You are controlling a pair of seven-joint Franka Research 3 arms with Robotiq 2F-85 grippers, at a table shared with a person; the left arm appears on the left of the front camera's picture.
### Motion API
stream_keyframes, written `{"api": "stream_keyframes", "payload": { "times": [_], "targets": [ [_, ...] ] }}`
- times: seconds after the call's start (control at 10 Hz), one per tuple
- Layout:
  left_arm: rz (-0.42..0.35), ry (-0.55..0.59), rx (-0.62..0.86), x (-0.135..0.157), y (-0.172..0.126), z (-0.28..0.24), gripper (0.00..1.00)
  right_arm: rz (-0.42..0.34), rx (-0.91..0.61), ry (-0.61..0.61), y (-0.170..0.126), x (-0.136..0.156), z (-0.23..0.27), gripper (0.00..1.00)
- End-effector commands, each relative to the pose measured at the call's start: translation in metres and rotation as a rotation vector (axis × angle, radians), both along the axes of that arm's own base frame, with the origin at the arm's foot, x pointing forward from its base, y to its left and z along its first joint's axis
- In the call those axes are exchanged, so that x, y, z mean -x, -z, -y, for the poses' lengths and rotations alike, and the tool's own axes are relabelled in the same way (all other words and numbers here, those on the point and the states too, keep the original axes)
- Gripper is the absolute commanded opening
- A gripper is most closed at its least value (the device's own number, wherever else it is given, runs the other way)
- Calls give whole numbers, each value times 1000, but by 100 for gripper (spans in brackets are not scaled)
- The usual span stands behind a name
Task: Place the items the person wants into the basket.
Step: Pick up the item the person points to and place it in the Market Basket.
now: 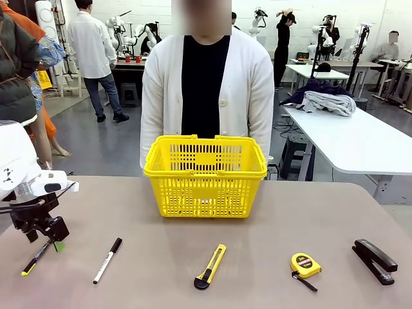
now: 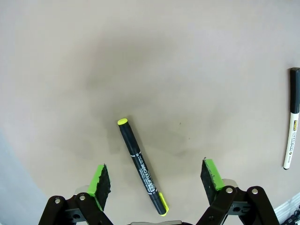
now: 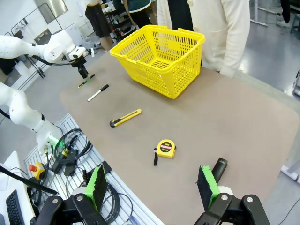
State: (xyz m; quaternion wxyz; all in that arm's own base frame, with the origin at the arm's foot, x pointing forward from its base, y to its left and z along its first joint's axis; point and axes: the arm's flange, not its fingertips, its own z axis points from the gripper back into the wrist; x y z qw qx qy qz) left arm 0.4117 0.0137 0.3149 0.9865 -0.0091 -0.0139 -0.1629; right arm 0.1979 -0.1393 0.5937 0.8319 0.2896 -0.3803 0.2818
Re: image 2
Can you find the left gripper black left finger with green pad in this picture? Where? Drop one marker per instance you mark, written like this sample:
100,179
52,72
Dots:
98,185

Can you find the white marker black cap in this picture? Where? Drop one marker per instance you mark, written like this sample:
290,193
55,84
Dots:
293,131

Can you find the black highlighter yellow-green caps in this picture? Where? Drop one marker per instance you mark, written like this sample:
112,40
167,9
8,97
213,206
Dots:
140,164

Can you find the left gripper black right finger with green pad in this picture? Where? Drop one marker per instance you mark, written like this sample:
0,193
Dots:
211,178

